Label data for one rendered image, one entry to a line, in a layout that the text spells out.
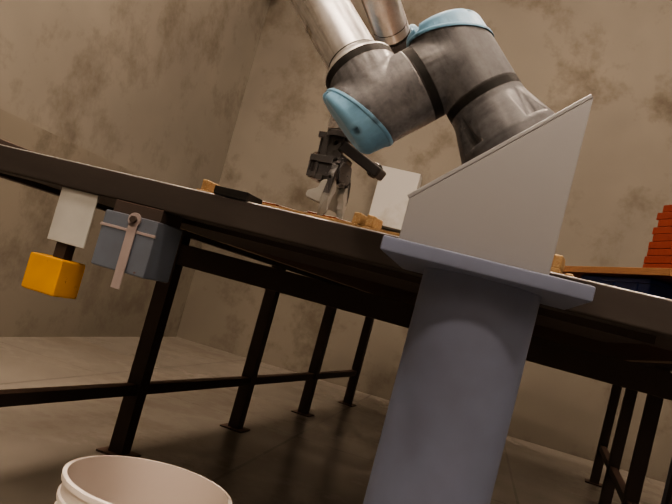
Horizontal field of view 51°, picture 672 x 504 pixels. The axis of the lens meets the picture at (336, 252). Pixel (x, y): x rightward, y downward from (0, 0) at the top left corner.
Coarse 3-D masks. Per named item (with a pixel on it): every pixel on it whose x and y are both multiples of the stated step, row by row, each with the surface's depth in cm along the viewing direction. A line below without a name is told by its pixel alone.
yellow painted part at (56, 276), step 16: (32, 256) 152; (48, 256) 151; (64, 256) 154; (32, 272) 152; (48, 272) 150; (64, 272) 151; (80, 272) 156; (32, 288) 151; (48, 288) 150; (64, 288) 152
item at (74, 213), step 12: (72, 192) 155; (84, 192) 154; (60, 204) 155; (72, 204) 154; (84, 204) 153; (96, 204) 152; (60, 216) 155; (72, 216) 154; (84, 216) 153; (60, 228) 154; (72, 228) 153; (84, 228) 152; (60, 240) 154; (72, 240) 153; (84, 240) 152
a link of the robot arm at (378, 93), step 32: (320, 0) 109; (320, 32) 109; (352, 32) 107; (352, 64) 103; (384, 64) 102; (352, 96) 101; (384, 96) 101; (416, 96) 101; (352, 128) 102; (384, 128) 102; (416, 128) 105
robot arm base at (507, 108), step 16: (496, 80) 99; (512, 80) 100; (464, 96) 100; (480, 96) 99; (496, 96) 98; (512, 96) 98; (528, 96) 99; (448, 112) 103; (464, 112) 100; (480, 112) 98; (496, 112) 97; (512, 112) 96; (528, 112) 98; (544, 112) 97; (464, 128) 101; (480, 128) 98; (496, 128) 96; (512, 128) 95; (464, 144) 101; (480, 144) 97; (496, 144) 96; (464, 160) 101
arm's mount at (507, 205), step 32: (544, 128) 92; (576, 128) 91; (480, 160) 93; (512, 160) 92; (544, 160) 91; (576, 160) 91; (416, 192) 94; (448, 192) 93; (480, 192) 93; (512, 192) 92; (544, 192) 91; (416, 224) 94; (448, 224) 93; (480, 224) 92; (512, 224) 91; (544, 224) 90; (480, 256) 92; (512, 256) 91; (544, 256) 90
